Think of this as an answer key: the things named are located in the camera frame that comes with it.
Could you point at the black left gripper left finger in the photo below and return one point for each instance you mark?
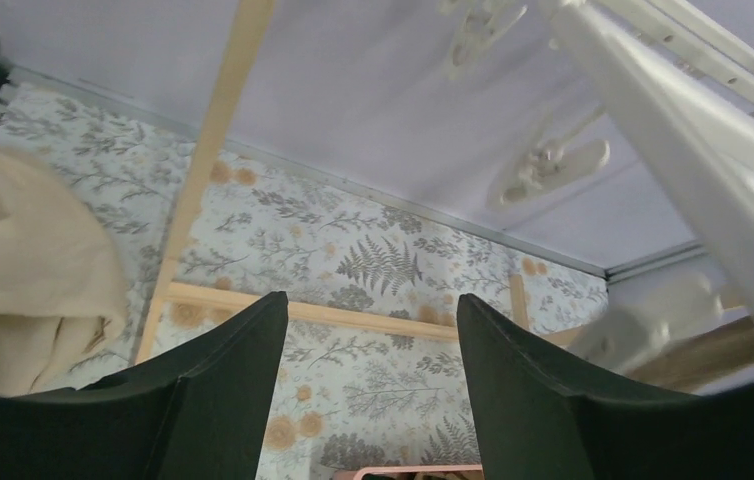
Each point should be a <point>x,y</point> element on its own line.
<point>197,411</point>

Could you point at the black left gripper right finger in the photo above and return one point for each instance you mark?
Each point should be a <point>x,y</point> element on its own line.
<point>540,412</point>

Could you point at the white clip hanger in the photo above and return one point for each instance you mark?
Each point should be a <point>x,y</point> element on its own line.
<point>697,144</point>

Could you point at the floral patterned mat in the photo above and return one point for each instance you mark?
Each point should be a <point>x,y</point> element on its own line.
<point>344,398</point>

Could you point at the pink plastic basket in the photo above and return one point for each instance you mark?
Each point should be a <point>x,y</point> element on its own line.
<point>437,472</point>

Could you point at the beige cloth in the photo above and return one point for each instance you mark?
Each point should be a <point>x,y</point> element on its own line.
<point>62,285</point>

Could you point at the wooden drying rack frame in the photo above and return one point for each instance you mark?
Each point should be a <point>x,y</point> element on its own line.
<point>690,364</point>

